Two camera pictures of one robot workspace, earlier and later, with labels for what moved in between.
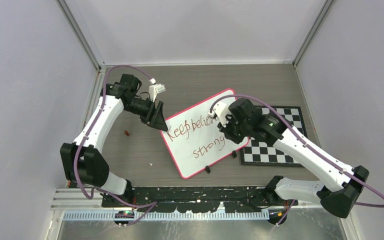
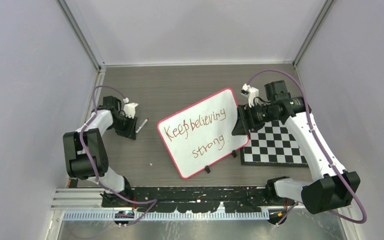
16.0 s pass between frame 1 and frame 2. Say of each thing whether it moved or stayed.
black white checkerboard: stayed
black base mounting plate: stayed
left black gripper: moved
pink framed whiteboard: stayed
